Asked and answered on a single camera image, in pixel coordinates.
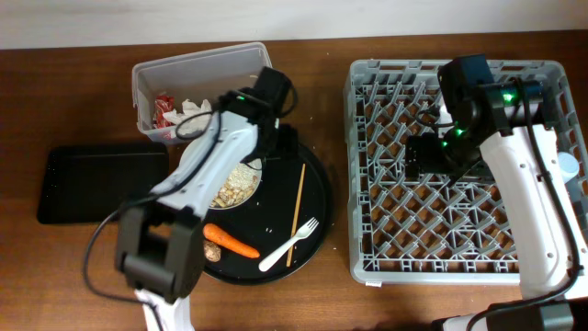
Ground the grey plate with food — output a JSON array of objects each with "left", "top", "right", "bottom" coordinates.
[{"left": 210, "top": 158, "right": 263, "bottom": 210}]

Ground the wooden chopstick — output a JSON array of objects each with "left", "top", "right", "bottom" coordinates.
[{"left": 286, "top": 163, "right": 306, "bottom": 268}]

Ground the white paper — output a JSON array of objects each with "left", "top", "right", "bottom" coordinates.
[{"left": 163, "top": 99, "right": 212, "bottom": 140}]

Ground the white plastic fork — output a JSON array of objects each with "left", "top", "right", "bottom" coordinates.
[{"left": 258, "top": 218, "right": 319, "bottom": 272}]

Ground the orange carrot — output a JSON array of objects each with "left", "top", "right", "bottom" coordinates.
[{"left": 203, "top": 223, "right": 260, "bottom": 259}]

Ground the red candy wrapper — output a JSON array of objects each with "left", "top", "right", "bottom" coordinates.
[{"left": 153, "top": 95, "right": 175, "bottom": 129}]

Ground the brown mushroom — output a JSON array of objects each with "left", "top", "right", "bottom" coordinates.
[{"left": 203, "top": 240, "right": 221, "bottom": 263}]

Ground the light blue cup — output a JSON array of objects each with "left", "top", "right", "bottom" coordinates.
[{"left": 558, "top": 152, "right": 580, "bottom": 183}]

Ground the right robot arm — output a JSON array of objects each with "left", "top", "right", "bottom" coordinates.
[{"left": 406, "top": 74, "right": 587, "bottom": 330}]

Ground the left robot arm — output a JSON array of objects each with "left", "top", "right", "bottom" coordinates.
[{"left": 116, "top": 91, "right": 292, "bottom": 330}]

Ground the grey dishwasher rack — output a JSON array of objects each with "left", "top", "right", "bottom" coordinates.
[{"left": 344, "top": 58, "right": 588, "bottom": 286}]

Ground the round black tray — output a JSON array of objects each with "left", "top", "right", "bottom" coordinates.
[{"left": 204, "top": 144, "right": 334, "bottom": 285}]

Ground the clear plastic bin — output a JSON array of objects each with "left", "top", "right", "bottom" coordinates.
[{"left": 131, "top": 42, "right": 272, "bottom": 144}]

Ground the black rectangular tray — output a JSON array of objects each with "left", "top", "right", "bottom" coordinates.
[{"left": 37, "top": 142, "right": 169, "bottom": 224}]

